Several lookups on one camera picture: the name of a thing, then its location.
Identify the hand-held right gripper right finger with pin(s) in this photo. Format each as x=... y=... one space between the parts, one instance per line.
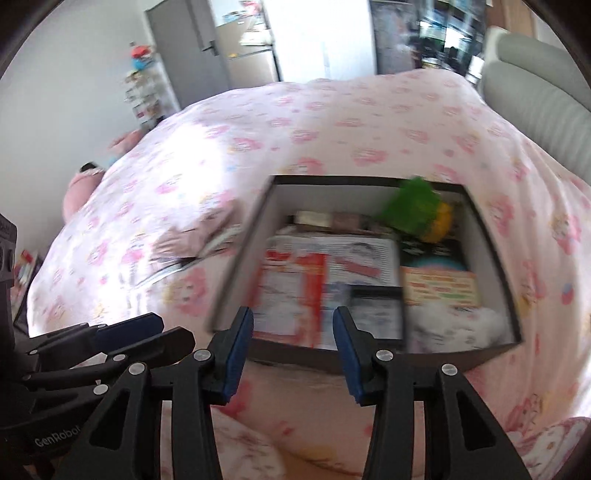
x=348 y=355

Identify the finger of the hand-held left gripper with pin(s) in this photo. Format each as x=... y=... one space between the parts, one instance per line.
x=157 y=344
x=131 y=330

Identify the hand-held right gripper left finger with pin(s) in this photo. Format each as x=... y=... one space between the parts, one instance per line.
x=236 y=350

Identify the black framed card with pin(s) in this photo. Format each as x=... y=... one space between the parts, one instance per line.
x=376 y=314

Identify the red orange comic book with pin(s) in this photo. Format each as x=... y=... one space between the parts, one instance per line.
x=293 y=295

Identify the white plush toy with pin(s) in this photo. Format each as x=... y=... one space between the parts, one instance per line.
x=461 y=327

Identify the dark cardboard box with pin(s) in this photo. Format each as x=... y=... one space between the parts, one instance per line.
x=323 y=198

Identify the white manga magazine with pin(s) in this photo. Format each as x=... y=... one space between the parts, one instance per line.
x=351 y=251

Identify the orange yellow book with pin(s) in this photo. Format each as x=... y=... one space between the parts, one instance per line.
x=438 y=286

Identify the stack of books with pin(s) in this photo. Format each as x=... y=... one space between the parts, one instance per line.
x=27 y=281

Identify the black book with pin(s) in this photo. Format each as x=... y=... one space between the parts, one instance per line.
x=429 y=251

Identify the brown flat box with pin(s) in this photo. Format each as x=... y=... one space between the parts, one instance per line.
x=337 y=221

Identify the green plush toy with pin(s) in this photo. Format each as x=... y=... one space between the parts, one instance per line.
x=411 y=203

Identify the pink printed blanket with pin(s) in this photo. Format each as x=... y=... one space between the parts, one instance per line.
x=369 y=129

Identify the white toy shelf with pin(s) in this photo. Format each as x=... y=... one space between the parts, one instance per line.
x=147 y=87

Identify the grey door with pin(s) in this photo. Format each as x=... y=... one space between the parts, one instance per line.
x=184 y=50

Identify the silver refrigerator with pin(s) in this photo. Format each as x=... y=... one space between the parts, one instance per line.
x=247 y=41

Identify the grey padded headboard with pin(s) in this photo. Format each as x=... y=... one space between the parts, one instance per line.
x=540 y=92

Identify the cluttered dark shelf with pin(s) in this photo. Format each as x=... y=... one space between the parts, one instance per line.
x=450 y=32

